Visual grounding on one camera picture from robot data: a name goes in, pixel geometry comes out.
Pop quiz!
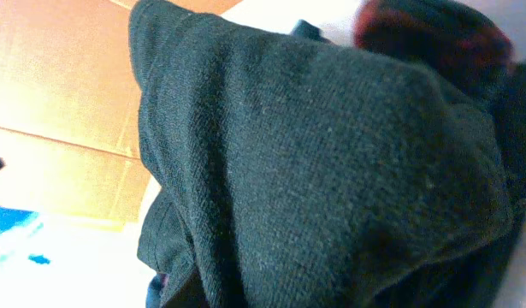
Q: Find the dark navy garment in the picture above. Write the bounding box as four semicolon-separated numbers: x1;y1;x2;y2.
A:
129;1;526;307

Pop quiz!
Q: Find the red navy plaid shirt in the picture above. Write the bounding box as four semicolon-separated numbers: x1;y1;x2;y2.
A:
353;0;513;92

